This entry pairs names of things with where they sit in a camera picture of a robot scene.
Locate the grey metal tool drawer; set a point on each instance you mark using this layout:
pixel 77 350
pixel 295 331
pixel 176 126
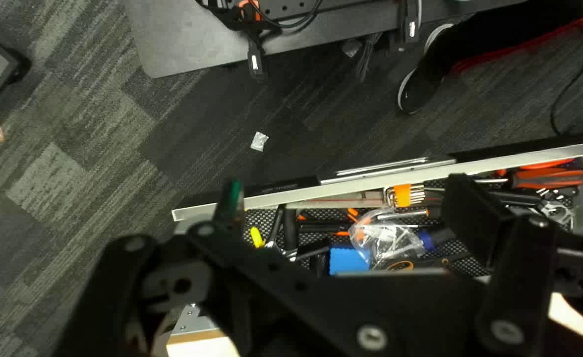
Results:
pixel 289 220

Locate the green handled screwdriver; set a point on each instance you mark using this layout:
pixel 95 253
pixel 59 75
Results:
pixel 230 208

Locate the blue box in drawer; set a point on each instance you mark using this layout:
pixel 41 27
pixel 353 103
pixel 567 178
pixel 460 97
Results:
pixel 343 261

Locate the white paper scrap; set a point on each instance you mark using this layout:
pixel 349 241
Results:
pixel 257 142

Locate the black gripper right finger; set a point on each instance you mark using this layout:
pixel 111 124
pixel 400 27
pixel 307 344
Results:
pixel 519 251

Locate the orange handled screwdriver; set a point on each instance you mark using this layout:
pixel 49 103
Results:
pixel 547 176

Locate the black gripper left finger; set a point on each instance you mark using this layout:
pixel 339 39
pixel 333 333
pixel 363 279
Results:
pixel 136 283

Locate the clear plastic bag of parts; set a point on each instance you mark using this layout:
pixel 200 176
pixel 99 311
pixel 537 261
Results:
pixel 380 245

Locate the black and white shoe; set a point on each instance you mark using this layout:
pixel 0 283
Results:
pixel 420 85

